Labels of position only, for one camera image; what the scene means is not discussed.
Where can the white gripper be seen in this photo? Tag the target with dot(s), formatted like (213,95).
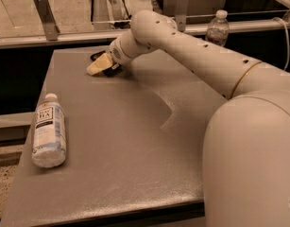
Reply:
(117,53)

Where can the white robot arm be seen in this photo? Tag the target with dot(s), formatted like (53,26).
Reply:
(246,152)

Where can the horizontal metal rail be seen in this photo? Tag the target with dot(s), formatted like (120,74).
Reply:
(109,35)

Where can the black rxbar chocolate wrapper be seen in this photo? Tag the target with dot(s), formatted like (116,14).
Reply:
(116,67)

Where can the right metal rail bracket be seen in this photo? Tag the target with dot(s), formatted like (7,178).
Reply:
(181,14)

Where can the clear plastic water bottle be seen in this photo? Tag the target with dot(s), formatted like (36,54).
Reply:
(218,29)

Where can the metal rail bracket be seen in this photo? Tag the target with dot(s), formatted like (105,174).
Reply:
(181,14)
(50,27)

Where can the left metal rail bracket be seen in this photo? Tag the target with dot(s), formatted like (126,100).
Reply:
(50,27)

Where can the blue labelled tea bottle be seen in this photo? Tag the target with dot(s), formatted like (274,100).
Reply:
(49,137)

